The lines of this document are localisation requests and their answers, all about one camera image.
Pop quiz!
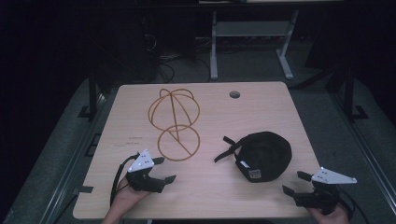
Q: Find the metal floor rail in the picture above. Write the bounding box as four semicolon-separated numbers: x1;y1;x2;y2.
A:
329;92;396;217
39;92;106;224

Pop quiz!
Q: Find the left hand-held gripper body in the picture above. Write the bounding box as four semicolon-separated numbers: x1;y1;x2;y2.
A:
125;149;166;194

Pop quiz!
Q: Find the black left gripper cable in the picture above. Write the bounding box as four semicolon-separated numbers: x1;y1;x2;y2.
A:
109;151;141;207

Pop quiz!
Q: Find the black metal stand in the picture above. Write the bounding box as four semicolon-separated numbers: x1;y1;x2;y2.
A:
343;65;369;123
78;65;105;121

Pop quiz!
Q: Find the person's right hand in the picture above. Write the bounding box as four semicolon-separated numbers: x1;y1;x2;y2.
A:
306;205;350;224

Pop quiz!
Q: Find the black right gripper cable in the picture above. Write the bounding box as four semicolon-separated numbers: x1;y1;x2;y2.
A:
337;189;357;220

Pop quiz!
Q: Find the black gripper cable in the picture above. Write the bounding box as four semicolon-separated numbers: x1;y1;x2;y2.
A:
109;151;141;207
337;189;357;220

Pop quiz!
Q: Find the white metal desk frame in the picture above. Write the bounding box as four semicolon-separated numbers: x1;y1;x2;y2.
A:
209;8;300;81

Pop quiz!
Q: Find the orange wire hat stand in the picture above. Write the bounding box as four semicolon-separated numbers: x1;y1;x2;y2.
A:
148;88;201;162

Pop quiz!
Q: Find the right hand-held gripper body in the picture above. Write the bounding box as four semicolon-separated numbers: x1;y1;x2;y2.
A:
293;166;358;216

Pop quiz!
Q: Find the person's left hand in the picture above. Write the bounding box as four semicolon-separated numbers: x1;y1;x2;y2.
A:
109;176;152;217

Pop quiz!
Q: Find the bundle of floor cables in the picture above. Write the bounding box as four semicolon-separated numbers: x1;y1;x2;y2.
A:
142;33;213;84

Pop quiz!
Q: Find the black cap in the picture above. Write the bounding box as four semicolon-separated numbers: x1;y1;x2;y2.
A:
214;131;293;184

